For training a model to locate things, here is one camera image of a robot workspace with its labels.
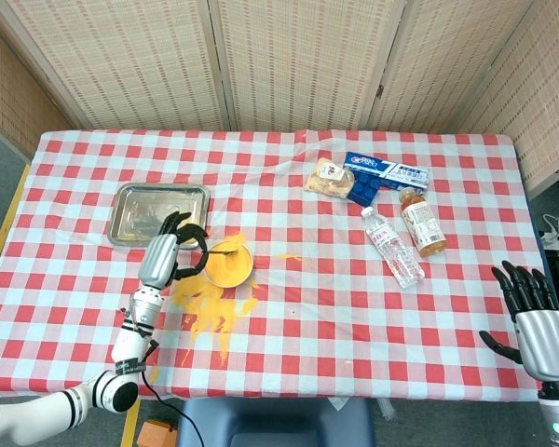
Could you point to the red white checkered tablecloth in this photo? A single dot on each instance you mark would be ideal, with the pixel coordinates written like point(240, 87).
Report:
point(307, 326)

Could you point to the amber tea bottle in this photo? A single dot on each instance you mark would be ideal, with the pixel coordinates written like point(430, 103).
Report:
point(424, 228)

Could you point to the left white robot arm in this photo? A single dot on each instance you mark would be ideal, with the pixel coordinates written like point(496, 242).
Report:
point(135, 335)

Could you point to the dark blue seat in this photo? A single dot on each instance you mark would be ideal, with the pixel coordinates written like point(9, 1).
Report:
point(279, 423)

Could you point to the woven folding screen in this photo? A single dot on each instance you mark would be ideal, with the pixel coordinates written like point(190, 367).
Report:
point(284, 60)

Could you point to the blue white toothpaste box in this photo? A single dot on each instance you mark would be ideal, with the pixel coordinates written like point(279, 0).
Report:
point(391, 170)

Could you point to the off-white bowl of yellow powder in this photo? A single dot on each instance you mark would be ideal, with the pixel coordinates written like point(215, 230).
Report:
point(230, 272)

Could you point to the stainless steel tray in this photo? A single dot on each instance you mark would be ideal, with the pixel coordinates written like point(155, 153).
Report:
point(140, 209)

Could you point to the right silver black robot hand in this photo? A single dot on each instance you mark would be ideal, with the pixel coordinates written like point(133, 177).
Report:
point(545, 342)

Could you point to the bread in clear bag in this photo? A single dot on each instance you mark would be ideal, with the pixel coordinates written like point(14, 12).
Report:
point(328, 179)

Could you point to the clear plastic water bottle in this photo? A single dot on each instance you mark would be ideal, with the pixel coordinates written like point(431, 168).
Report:
point(393, 249)

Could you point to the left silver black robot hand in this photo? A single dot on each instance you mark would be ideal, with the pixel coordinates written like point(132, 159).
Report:
point(158, 261)

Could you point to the orange box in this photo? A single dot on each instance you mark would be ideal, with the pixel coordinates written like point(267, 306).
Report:
point(156, 433)

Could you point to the spilled yellow powder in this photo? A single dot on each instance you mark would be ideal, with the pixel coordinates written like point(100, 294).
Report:
point(209, 307)

